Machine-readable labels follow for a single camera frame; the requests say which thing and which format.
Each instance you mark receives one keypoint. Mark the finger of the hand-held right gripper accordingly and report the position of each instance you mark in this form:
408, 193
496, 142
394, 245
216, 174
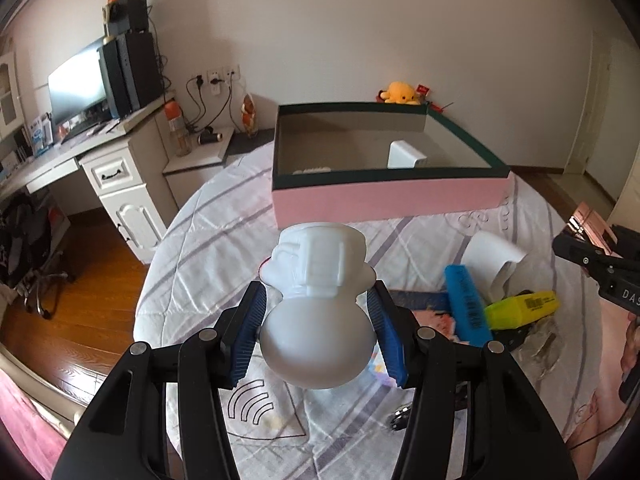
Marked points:
580, 252
625, 241

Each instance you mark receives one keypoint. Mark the white glass door cabinet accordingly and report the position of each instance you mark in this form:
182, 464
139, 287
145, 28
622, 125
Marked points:
7, 95

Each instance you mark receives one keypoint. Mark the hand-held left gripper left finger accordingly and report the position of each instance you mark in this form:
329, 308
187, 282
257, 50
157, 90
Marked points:
247, 335

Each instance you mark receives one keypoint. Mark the white plastic holder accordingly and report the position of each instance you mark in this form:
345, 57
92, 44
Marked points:
406, 155

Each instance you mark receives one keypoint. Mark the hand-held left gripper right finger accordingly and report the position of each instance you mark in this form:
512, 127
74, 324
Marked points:
385, 335

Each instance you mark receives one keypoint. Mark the white door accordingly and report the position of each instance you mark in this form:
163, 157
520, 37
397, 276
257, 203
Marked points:
602, 110

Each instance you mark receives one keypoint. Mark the white curved plastic piece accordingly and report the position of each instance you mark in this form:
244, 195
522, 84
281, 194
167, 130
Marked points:
487, 252

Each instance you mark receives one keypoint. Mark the white desk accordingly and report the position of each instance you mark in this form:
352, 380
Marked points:
50, 157

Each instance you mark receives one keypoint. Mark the yellow octopus plush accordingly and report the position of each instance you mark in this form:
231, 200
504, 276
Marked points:
400, 92

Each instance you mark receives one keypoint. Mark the person's right hand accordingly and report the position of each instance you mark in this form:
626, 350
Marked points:
633, 345

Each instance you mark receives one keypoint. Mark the red pen holder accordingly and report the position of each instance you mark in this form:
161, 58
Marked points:
425, 91

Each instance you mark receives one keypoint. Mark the printed picture card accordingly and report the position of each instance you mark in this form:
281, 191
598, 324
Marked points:
432, 322

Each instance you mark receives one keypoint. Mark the blue box on desk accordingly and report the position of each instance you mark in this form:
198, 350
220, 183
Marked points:
41, 135

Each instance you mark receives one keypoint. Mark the white bed frame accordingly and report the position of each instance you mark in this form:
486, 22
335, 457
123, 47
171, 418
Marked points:
35, 387

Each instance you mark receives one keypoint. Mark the yellow highlighter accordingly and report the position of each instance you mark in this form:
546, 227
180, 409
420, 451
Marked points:
525, 306

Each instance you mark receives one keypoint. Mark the blue rectangular block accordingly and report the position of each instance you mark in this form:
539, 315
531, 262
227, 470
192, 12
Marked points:
467, 305

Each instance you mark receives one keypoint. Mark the small white beaded item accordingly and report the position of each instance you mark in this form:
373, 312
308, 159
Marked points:
311, 170

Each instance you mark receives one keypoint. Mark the white wall socket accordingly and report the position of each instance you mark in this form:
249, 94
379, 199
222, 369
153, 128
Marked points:
215, 81
194, 80
232, 71

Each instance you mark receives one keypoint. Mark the pink printed blanket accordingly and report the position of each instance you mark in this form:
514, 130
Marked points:
600, 410

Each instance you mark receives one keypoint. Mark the white nightstand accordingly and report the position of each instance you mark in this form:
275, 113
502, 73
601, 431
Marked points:
197, 157

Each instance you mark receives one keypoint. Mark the white drawer cabinet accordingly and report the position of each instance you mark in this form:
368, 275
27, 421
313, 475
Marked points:
130, 195

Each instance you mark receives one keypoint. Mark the office chair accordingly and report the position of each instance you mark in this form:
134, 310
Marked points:
45, 280

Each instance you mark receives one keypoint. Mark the black low cabinet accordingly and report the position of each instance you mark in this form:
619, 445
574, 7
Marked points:
250, 144

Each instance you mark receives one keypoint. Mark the orange cap bottle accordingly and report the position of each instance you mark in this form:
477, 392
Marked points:
177, 125

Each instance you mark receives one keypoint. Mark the pink bed sheet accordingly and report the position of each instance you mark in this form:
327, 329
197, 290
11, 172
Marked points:
20, 420

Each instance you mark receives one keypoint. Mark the pink storage box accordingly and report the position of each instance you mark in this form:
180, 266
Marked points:
390, 200

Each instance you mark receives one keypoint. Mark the black speaker box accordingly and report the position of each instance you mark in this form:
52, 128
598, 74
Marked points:
127, 15

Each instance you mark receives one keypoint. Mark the white plastic figurine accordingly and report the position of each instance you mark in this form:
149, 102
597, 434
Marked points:
315, 320

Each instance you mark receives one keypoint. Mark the black computer monitor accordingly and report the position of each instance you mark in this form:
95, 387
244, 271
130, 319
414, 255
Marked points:
75, 85

